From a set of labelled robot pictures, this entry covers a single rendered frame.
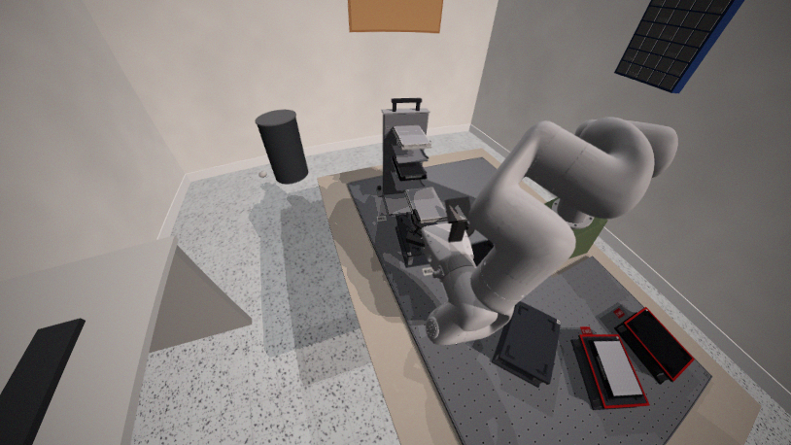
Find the black microplate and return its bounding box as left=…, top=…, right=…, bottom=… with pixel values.
left=392, top=156, right=427, bottom=181

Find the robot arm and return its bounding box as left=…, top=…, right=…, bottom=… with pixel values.
left=426, top=117, right=678, bottom=346

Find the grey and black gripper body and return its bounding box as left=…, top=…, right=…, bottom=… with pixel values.
left=421, top=223, right=474, bottom=271

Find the white microplate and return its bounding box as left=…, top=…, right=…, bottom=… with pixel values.
left=404, top=188, right=447, bottom=224
left=393, top=125, right=431, bottom=150

